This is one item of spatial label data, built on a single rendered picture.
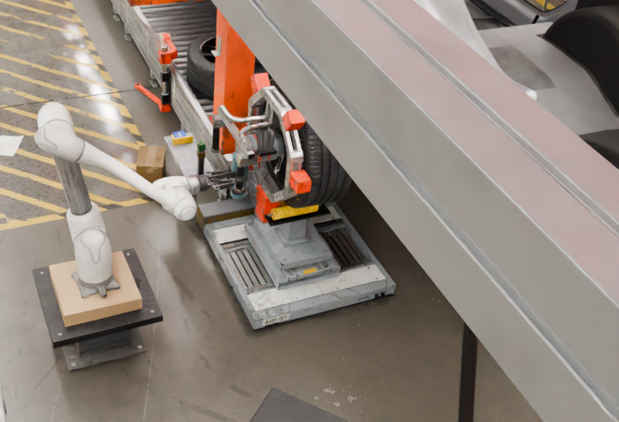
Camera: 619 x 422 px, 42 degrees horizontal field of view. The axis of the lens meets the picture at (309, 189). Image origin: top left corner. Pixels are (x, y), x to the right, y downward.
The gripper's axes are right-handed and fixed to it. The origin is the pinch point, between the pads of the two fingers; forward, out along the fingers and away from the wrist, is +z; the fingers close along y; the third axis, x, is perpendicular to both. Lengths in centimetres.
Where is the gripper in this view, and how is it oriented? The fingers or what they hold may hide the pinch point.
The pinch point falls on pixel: (239, 176)
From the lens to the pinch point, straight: 378.4
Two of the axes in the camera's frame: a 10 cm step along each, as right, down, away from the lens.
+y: 4.1, 5.9, -7.0
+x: 1.1, -7.9, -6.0
